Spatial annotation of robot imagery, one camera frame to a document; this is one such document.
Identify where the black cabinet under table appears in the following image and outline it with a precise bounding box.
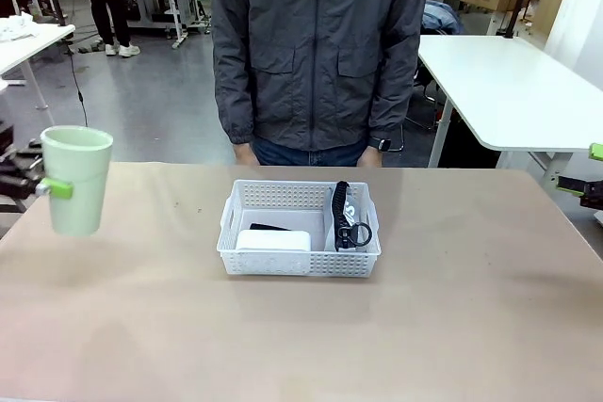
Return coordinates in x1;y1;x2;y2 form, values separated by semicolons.
438;108;501;169

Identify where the person's right hand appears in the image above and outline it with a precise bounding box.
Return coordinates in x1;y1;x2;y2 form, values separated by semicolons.
234;142;258;167

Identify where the person in grey jacket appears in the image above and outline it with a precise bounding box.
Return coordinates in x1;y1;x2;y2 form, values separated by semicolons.
206;0;428;168

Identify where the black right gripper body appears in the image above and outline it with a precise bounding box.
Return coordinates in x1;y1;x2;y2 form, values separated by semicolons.
578;179;603;211

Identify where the grey CAMPUS zipper pouch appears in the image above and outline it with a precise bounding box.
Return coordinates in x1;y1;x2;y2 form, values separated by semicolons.
323;180;376;253

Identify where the pale green plastic cup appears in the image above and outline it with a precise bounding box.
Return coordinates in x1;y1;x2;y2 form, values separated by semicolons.
40;124;115;237

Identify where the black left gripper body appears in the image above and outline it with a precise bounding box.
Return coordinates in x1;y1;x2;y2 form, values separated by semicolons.
0;121;47;215

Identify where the person's left hand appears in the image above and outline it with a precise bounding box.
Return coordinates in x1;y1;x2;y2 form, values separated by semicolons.
357;147;383;168

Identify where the white perforated plastic basket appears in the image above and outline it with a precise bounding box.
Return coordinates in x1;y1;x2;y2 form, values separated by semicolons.
216;179;382;280

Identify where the white crumpled cloth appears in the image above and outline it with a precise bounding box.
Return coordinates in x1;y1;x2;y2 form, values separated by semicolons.
0;14;40;42

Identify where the white rectangular box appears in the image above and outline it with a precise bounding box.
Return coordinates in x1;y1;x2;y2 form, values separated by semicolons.
235;229;314;253

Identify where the black stapler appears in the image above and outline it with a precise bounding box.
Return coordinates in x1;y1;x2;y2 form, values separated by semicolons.
248;221;296;233

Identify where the large white table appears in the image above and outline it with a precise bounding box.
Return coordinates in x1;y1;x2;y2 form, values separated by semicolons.
416;33;603;186

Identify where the blue jacket on chair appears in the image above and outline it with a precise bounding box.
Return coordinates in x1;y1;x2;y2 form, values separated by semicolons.
421;0;461;37

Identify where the black floor cable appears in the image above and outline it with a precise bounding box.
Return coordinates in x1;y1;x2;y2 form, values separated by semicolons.
68;41;91;128

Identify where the white table with cloth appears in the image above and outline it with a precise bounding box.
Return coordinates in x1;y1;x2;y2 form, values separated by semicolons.
0;23;76;126

